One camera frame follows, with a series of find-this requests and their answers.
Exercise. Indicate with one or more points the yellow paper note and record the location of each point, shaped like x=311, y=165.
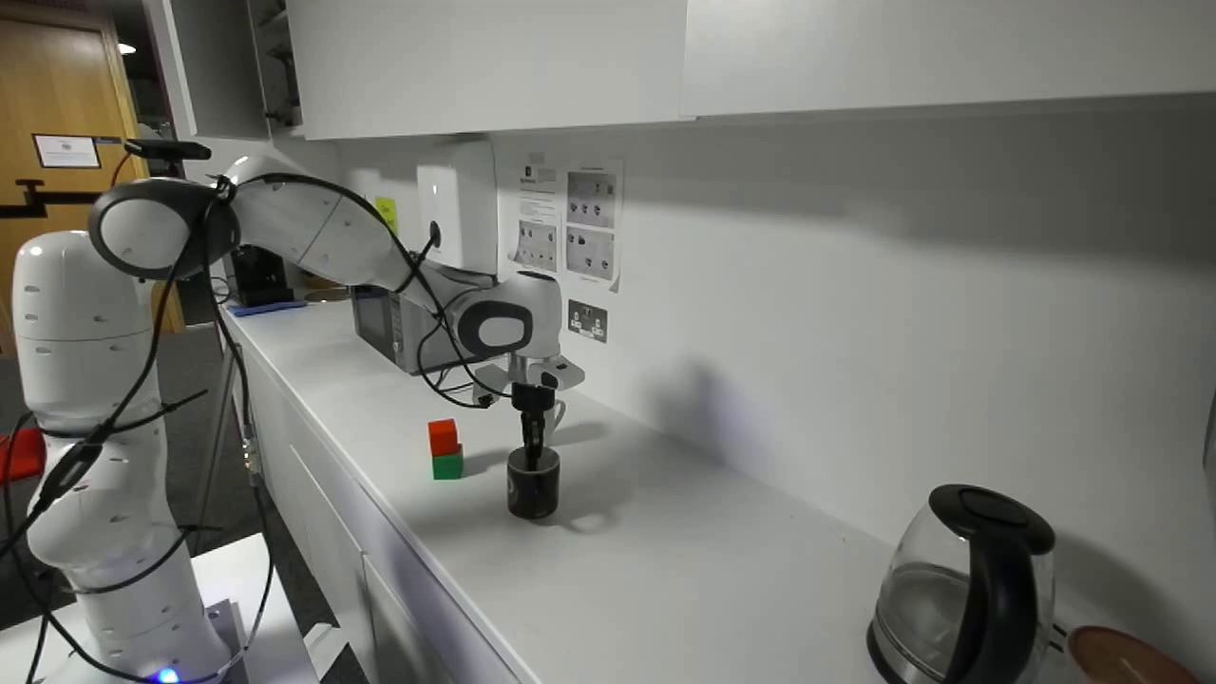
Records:
x=387, y=210

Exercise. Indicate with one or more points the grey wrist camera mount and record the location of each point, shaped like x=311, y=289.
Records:
x=553, y=376

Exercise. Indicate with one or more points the large instruction sheet with logo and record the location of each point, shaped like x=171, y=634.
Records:
x=536, y=216

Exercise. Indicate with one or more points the black countertop appliance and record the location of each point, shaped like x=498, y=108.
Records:
x=260, y=278

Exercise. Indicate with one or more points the green block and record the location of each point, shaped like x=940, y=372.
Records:
x=451, y=464

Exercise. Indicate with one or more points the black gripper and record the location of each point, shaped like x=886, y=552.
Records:
x=534, y=402

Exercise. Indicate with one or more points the round wooden coaster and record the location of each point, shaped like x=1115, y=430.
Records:
x=1123, y=658

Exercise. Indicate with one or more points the silver double wall socket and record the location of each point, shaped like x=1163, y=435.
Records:
x=588, y=320

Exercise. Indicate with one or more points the red chair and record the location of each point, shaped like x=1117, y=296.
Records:
x=19, y=454

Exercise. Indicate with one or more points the white door sign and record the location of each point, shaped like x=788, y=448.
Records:
x=65, y=155

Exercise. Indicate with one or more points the black mug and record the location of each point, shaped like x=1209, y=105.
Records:
x=534, y=487

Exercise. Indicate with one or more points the silver microwave oven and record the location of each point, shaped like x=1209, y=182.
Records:
x=380, y=326

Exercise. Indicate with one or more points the black camera on stand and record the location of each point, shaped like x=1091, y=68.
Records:
x=171, y=151

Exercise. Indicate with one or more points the red block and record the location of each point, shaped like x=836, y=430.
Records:
x=442, y=440

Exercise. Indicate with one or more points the white robot base table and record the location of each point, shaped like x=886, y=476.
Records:
x=251, y=593

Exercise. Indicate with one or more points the white paper towel dispenser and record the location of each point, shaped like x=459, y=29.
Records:
x=440, y=193

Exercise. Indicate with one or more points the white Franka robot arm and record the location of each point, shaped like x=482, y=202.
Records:
x=76, y=329

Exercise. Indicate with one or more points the person in red jacket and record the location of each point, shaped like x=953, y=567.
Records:
x=51, y=78

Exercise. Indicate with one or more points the white base cabinet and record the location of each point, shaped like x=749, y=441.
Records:
x=330, y=533

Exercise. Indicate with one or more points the small instruction picture sheet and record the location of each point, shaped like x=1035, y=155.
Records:
x=592, y=251
x=592, y=198

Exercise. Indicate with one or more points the white upper wall cabinet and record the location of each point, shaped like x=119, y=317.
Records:
x=508, y=63

